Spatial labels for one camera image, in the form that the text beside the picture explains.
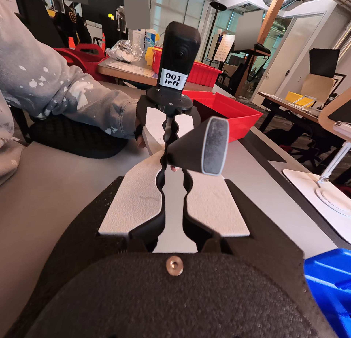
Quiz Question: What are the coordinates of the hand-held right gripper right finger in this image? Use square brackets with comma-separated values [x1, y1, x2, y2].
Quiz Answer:
[182, 168, 251, 237]

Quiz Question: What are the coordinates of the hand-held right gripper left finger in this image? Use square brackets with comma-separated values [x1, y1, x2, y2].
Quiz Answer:
[98, 151, 167, 237]

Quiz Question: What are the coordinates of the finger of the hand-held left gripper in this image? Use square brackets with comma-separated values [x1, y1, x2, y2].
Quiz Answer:
[169, 114, 195, 152]
[142, 106, 172, 163]

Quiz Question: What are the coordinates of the black power adapter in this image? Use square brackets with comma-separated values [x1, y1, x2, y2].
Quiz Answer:
[166, 117, 230, 177]

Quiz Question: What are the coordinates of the blue plastic bin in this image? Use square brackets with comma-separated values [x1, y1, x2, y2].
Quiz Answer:
[303, 248, 351, 338]

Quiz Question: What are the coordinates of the person's left forearm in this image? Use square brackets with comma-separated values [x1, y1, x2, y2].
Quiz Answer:
[0, 3, 139, 139]

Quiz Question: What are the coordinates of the person's left hand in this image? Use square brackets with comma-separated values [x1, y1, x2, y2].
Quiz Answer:
[134, 118, 147, 149]

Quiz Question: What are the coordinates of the yellow plastic bin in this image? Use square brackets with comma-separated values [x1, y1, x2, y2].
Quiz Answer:
[145, 46, 163, 66]

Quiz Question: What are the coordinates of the long red plastic bin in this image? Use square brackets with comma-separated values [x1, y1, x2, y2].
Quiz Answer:
[152, 49, 223, 88]

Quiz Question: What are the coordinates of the white bottle blue label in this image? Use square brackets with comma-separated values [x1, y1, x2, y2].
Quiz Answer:
[144, 29, 157, 52]

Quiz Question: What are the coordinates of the whiteboard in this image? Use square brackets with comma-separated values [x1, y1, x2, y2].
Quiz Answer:
[212, 34, 236, 62]

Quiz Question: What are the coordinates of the wooden table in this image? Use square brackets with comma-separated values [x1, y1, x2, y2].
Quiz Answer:
[97, 57, 217, 93]

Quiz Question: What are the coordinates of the clear plastic bag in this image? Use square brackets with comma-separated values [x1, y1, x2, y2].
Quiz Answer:
[105, 40, 144, 62]

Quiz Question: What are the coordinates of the black floor lamp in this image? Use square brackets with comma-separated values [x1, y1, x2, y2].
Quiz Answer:
[210, 2, 227, 62]

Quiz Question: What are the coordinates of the black mesh chair seat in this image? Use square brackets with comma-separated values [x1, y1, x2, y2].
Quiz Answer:
[29, 114, 129, 159]

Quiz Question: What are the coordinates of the white stand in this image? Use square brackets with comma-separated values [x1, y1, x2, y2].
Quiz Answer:
[282, 121, 351, 244]

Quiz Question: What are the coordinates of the red plastic chair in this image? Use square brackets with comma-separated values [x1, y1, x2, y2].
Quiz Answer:
[53, 43, 110, 83]

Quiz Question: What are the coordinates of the wooden desk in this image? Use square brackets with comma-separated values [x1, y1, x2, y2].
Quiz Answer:
[258, 91, 329, 133]

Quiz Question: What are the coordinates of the clear acrylic stand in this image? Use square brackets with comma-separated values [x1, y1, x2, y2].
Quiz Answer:
[292, 95, 317, 108]

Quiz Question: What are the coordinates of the wooden board with dark screen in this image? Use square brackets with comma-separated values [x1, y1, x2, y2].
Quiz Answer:
[318, 86, 351, 141]

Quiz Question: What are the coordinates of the black and wood chair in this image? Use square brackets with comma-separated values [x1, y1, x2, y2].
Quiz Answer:
[300, 49, 341, 97]

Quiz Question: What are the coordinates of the wooden post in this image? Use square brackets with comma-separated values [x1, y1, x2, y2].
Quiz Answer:
[258, 0, 291, 46]

